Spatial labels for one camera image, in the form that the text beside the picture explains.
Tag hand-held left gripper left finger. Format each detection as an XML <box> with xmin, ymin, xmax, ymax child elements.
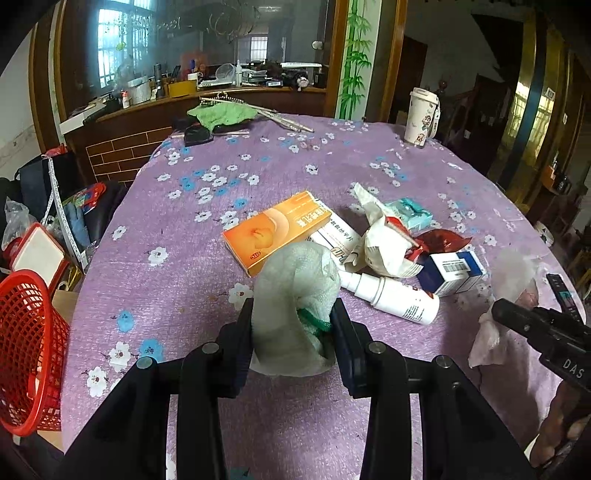
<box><xmin>60</xmin><ymin>298</ymin><xmax>254</xmax><ymax>480</ymax></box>

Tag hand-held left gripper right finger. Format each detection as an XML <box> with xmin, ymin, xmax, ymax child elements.
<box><xmin>330</xmin><ymin>298</ymin><xmax>536</xmax><ymax>480</ymax></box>

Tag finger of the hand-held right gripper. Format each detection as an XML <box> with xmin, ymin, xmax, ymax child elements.
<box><xmin>546</xmin><ymin>273</ymin><xmax>587</xmax><ymax>324</ymax></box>
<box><xmin>491</xmin><ymin>298</ymin><xmax>555</xmax><ymax>344</ymax></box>

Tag white tissue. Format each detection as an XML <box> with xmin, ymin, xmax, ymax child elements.
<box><xmin>468</xmin><ymin>249</ymin><xmax>541</xmax><ymax>368</ymax></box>

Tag white foam net sleeve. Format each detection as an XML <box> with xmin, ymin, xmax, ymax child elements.
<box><xmin>252</xmin><ymin>241</ymin><xmax>341</xmax><ymax>378</ymax></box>

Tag teal tissue pack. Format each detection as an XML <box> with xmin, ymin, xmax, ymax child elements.
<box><xmin>385</xmin><ymin>198</ymin><xmax>435</xmax><ymax>234</ymax></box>

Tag person's right hand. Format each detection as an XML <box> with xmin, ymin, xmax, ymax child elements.
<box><xmin>538</xmin><ymin>381</ymin><xmax>591</xmax><ymax>469</ymax></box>

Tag white spray bottle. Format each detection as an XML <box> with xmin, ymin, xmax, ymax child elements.
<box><xmin>338</xmin><ymin>270</ymin><xmax>441</xmax><ymax>325</ymax></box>

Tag blue and white box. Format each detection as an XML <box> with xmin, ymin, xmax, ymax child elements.
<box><xmin>417</xmin><ymin>250</ymin><xmax>488</xmax><ymax>297</ymax></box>

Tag purple floral tablecloth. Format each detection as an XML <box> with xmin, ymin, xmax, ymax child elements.
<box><xmin>60</xmin><ymin>113</ymin><xmax>587</xmax><ymax>480</ymax></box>

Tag crumpled white paper wrapper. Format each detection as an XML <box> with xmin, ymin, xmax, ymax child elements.
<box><xmin>353</xmin><ymin>182</ymin><xmax>423</xmax><ymax>278</ymax></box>

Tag white medicine box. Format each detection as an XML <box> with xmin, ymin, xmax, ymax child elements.
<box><xmin>309</xmin><ymin>217</ymin><xmax>365</xmax><ymax>273</ymax></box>

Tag orange medicine box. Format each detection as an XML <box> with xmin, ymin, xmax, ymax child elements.
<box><xmin>222</xmin><ymin>191</ymin><xmax>329</xmax><ymax>278</ymax></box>

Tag red plastic wrapper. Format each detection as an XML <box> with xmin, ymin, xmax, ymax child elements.
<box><xmin>406</xmin><ymin>228</ymin><xmax>472</xmax><ymax>259</ymax></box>

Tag cardboard box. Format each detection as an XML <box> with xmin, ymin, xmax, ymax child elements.
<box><xmin>37</xmin><ymin>288</ymin><xmax>79</xmax><ymax>450</ymax></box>

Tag black pouch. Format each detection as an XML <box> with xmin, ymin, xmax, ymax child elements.
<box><xmin>183</xmin><ymin>126</ymin><xmax>215</xmax><ymax>147</ymax></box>

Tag white measuring tape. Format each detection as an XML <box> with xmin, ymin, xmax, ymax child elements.
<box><xmin>44</xmin><ymin>154</ymin><xmax>88</xmax><ymax>273</ymax></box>

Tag red plastic basket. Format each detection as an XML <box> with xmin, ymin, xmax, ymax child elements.
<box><xmin>0</xmin><ymin>269</ymin><xmax>71</xmax><ymax>437</ymax></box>

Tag pale wooden sticks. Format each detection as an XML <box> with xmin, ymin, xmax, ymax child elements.
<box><xmin>199</xmin><ymin>95</ymin><xmax>315</xmax><ymax>134</ymax></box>

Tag white floral cup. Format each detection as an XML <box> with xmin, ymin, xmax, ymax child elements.
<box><xmin>405</xmin><ymin>87</ymin><xmax>440</xmax><ymax>147</ymax></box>

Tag green cloth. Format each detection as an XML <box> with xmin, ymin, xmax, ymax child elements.
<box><xmin>187</xmin><ymin>102</ymin><xmax>257</xmax><ymax>132</ymax></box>

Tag red container with white lid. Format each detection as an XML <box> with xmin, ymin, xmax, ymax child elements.
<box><xmin>4</xmin><ymin>222</ymin><xmax>70</xmax><ymax>287</ymax></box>

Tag wooden counter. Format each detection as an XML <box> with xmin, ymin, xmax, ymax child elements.
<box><xmin>60</xmin><ymin>85</ymin><xmax>328</xmax><ymax>185</ymax></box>

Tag yellow box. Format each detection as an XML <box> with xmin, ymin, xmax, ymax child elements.
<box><xmin>164</xmin><ymin>78</ymin><xmax>198</xmax><ymax>97</ymax></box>

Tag clear plastic bag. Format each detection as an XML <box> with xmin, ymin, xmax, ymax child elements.
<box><xmin>1</xmin><ymin>198</ymin><xmax>38</xmax><ymax>250</ymax></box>

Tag white tub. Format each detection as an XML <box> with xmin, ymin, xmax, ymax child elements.
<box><xmin>127</xmin><ymin>76</ymin><xmax>155</xmax><ymax>104</ymax></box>

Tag bamboo wall painting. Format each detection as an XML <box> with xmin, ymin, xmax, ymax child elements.
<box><xmin>336</xmin><ymin>0</ymin><xmax>382</xmax><ymax>121</ymax></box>

